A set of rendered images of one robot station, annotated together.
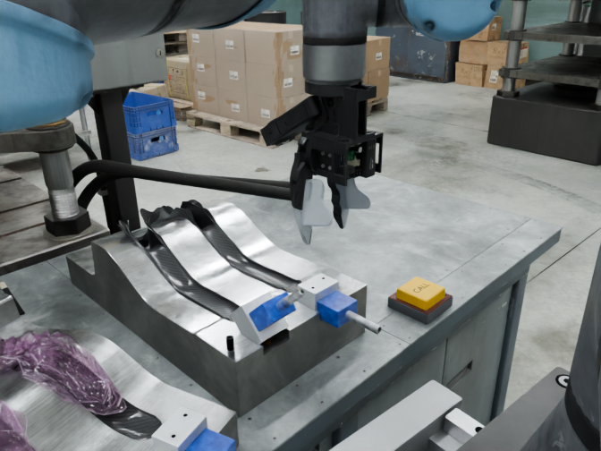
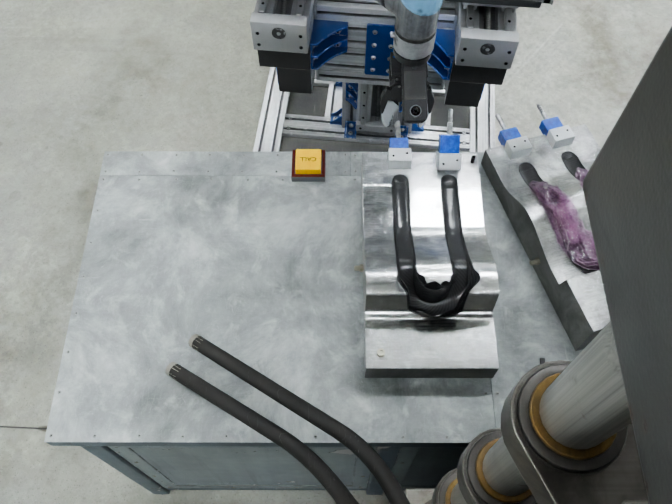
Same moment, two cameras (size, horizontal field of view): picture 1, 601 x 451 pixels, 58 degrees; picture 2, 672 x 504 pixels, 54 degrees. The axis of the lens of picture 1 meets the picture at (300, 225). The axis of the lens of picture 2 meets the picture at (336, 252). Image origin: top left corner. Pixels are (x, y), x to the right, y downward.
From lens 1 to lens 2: 1.70 m
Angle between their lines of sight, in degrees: 87
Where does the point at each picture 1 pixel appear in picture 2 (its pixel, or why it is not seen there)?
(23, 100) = not seen: outside the picture
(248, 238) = (380, 244)
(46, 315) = (526, 344)
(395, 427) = (491, 34)
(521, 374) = (31, 339)
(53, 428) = (567, 183)
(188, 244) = (432, 253)
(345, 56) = not seen: hidden behind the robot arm
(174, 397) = (505, 174)
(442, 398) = (467, 31)
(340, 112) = not seen: hidden behind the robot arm
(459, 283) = (260, 165)
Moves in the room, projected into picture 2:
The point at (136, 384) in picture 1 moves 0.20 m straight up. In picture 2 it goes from (519, 189) to (543, 133)
